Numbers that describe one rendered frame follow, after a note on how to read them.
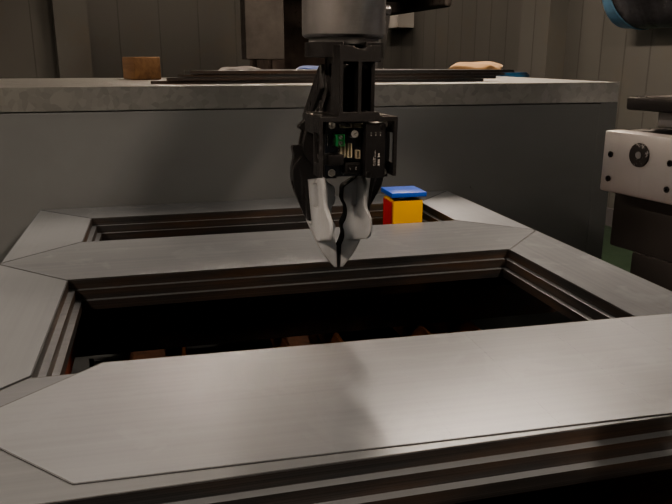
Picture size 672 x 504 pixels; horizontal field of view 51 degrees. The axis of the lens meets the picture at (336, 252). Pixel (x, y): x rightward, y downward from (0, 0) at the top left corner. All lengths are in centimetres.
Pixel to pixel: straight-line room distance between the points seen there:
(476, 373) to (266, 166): 81
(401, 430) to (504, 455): 7
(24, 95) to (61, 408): 81
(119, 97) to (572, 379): 93
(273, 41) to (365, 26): 306
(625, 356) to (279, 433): 31
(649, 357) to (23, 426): 50
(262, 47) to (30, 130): 246
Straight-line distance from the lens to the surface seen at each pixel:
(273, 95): 130
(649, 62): 490
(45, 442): 52
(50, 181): 131
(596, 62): 519
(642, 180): 109
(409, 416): 52
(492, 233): 105
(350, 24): 62
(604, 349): 67
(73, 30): 736
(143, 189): 130
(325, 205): 65
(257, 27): 366
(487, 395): 56
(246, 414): 52
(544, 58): 532
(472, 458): 50
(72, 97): 129
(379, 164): 62
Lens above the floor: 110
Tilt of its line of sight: 15 degrees down
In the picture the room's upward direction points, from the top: straight up
